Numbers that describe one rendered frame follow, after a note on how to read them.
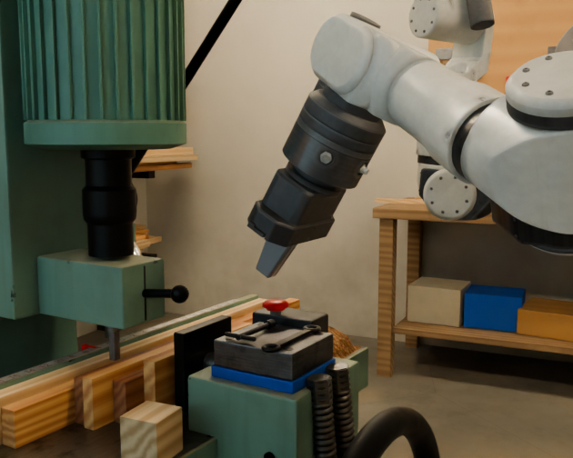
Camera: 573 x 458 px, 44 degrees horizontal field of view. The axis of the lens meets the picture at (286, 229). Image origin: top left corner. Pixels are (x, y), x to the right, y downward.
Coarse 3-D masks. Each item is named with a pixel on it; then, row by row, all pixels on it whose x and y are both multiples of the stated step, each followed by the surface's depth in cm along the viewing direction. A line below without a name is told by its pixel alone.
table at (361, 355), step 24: (360, 360) 103; (360, 384) 103; (72, 432) 75; (96, 432) 75; (192, 432) 75; (0, 456) 69; (24, 456) 69; (48, 456) 69; (72, 456) 69; (96, 456) 69; (120, 456) 69; (192, 456) 70; (216, 456) 74
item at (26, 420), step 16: (240, 320) 104; (64, 384) 78; (32, 400) 73; (48, 400) 74; (64, 400) 76; (16, 416) 71; (32, 416) 72; (48, 416) 74; (64, 416) 76; (16, 432) 71; (32, 432) 72; (48, 432) 74
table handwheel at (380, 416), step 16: (384, 416) 65; (400, 416) 67; (416, 416) 70; (368, 432) 63; (384, 432) 63; (400, 432) 66; (416, 432) 70; (432, 432) 74; (352, 448) 61; (368, 448) 61; (384, 448) 63; (416, 448) 74; (432, 448) 74
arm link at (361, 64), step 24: (336, 24) 67; (360, 24) 64; (312, 48) 70; (336, 48) 66; (360, 48) 63; (384, 48) 62; (408, 48) 61; (336, 72) 65; (360, 72) 62; (384, 72) 62; (360, 96) 63; (384, 96) 62; (384, 120) 64
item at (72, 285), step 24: (48, 264) 82; (72, 264) 80; (96, 264) 78; (120, 264) 78; (144, 264) 79; (48, 288) 83; (72, 288) 81; (96, 288) 78; (120, 288) 77; (144, 288) 79; (48, 312) 83; (72, 312) 81; (96, 312) 79; (120, 312) 77; (144, 312) 80
